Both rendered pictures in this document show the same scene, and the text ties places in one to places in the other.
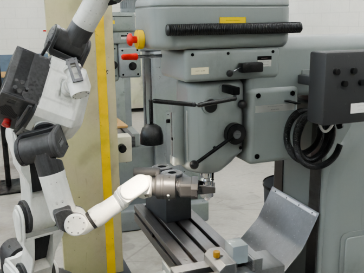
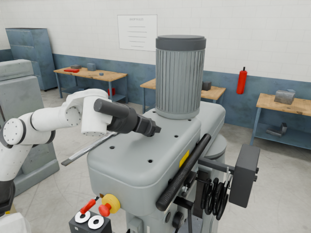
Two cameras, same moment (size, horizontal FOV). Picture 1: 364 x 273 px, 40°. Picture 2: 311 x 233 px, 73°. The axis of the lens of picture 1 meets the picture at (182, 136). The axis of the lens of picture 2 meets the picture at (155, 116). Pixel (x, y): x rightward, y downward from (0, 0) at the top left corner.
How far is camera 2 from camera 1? 126 cm
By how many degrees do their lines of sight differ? 39
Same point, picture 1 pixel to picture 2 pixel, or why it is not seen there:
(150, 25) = (134, 201)
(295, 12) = (60, 31)
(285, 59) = not seen: hidden behind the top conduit
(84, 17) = (6, 171)
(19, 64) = not seen: outside the picture
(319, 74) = (246, 181)
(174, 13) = (159, 185)
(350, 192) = not seen: hidden behind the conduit
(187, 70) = (162, 213)
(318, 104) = (243, 197)
